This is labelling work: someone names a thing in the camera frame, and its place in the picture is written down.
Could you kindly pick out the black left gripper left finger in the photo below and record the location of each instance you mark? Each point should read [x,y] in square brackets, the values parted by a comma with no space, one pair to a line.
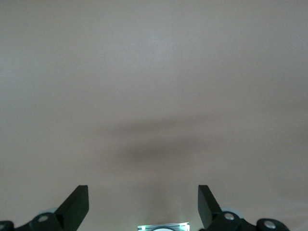
[74,209]

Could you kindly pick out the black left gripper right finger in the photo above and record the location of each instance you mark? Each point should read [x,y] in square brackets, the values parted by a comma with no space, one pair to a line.
[209,209]

